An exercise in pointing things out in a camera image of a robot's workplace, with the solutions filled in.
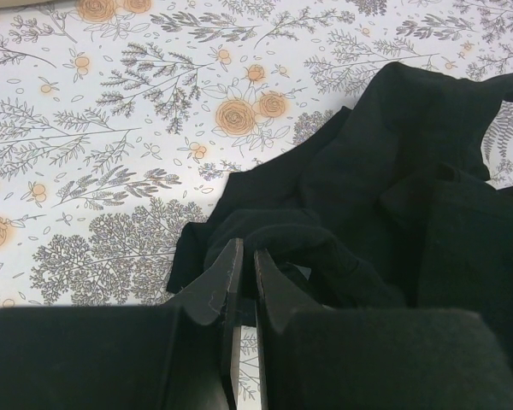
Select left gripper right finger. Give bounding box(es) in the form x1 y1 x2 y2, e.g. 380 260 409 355
254 250 322 409

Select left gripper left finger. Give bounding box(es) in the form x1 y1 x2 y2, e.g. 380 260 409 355
160 238 244 409

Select black t shirt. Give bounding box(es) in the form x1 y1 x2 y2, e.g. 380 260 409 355
166 61 513 343

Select floral table mat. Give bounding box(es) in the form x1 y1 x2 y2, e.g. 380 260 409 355
0 0 513 410

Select folded beige t shirt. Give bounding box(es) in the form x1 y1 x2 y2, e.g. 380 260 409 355
0 0 52 9

